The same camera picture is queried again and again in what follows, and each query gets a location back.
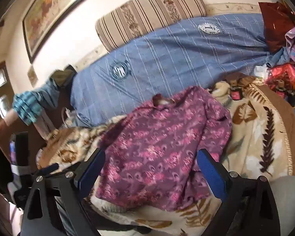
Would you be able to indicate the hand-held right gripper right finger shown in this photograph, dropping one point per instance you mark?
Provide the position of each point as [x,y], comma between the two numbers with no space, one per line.
[211,174]

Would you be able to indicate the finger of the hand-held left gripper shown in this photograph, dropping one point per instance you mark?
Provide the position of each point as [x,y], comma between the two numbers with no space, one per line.
[49,169]

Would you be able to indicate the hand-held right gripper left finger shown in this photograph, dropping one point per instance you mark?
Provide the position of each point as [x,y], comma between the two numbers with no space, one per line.
[91,169]

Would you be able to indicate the purple floral shirt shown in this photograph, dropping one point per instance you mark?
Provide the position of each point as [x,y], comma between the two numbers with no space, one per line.
[162,152]

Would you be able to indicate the brown wooden footboard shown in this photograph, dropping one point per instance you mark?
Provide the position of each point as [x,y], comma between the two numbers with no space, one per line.
[22,132]

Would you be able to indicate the teal plaid cloth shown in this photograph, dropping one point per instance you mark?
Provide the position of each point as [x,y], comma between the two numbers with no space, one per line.
[27,108]

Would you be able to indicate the cream leaf print blanket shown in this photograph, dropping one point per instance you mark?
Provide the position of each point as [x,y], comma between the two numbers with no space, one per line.
[255,137]

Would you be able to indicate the person's grey pants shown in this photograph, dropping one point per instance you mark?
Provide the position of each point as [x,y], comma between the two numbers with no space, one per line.
[290,196]

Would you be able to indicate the small dark bottle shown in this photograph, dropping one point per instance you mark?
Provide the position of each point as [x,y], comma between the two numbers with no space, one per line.
[291,97]
[280,88]
[236,93]

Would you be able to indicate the olive green cloth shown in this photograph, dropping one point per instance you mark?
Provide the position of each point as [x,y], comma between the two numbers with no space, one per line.
[62,76]

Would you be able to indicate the white plastic bag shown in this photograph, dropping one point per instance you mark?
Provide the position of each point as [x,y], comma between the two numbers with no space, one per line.
[260,71]

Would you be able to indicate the red shiny packet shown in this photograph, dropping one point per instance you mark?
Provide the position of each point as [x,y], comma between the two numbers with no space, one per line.
[284,75]

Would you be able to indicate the blue striped quilt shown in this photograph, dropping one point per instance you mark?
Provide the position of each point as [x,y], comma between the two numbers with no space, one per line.
[174,54]

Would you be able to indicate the red plastic bag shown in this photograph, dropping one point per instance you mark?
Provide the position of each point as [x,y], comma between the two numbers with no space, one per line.
[275,27]

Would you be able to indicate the beige striped cushion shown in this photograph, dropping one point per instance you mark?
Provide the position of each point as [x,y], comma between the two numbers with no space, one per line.
[150,12]

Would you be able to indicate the framed wall picture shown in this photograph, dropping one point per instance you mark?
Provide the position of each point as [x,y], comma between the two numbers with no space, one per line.
[51,12]

